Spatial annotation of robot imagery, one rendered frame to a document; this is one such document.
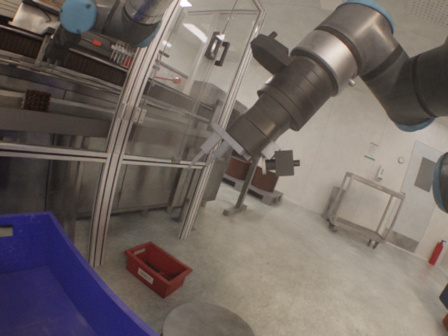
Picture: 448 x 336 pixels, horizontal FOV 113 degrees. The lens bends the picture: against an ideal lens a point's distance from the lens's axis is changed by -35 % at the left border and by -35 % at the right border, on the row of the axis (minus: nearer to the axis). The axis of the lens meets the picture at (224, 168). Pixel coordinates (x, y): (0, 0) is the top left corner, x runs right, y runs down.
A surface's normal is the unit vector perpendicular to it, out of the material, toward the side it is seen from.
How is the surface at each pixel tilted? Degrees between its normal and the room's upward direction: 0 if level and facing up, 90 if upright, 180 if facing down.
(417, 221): 90
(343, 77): 105
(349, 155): 90
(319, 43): 78
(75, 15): 133
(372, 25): 92
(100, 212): 90
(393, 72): 121
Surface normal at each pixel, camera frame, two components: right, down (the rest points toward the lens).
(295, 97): 0.01, 0.17
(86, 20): 0.11, 0.84
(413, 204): -0.47, -0.04
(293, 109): 0.19, 0.34
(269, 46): -0.22, -0.06
